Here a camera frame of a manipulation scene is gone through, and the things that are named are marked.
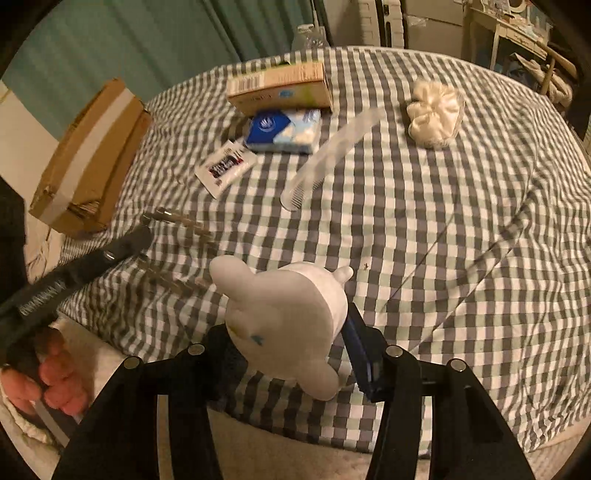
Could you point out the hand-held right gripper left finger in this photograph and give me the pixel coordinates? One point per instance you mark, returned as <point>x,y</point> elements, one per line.
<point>219,360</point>

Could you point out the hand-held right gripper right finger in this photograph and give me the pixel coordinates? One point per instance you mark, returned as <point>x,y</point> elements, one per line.
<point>358,346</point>

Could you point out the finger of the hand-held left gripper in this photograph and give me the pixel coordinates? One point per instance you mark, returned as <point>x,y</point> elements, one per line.
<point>131,242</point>

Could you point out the white plush toy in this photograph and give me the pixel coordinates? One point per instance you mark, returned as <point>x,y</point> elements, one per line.
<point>286,314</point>

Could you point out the checkered cloth covered desktop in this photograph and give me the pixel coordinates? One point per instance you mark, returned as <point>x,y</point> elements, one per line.
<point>415,230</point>

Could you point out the person's left hand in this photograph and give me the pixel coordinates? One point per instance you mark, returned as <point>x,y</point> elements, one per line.
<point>60,383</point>

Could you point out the brown cardboard box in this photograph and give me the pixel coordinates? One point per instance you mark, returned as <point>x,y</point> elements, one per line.
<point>92,152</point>

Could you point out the small white sachet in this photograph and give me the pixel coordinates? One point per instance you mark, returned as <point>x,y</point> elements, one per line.
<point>224,168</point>

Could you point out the blue tissue packet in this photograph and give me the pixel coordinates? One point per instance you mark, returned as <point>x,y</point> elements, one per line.
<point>277,129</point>

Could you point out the clear plastic comb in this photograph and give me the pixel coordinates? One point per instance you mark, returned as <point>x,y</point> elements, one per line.
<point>332,154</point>

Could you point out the green curtain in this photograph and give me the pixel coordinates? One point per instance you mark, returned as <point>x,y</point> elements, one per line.
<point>138,41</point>

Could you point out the beige cardboard box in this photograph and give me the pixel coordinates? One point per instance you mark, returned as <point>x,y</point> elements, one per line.
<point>281,87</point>

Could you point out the cream scrunchie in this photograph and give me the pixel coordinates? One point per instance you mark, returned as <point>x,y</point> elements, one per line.
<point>434,115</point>

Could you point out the clear plastic bottle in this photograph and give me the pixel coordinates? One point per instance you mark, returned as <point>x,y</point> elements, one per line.
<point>309,39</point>

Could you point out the cream clothes pile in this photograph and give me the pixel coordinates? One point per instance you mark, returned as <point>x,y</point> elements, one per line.
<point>554,90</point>

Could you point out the grey cabinet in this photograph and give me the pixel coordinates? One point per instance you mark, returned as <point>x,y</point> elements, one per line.
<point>434,32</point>

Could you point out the white suitcase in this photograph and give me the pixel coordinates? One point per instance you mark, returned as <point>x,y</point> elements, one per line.
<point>369,23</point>

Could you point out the white vanity table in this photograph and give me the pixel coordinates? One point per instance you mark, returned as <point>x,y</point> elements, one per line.
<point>503,27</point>

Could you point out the wooden chair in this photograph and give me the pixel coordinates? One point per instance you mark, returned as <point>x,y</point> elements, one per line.
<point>561,60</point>

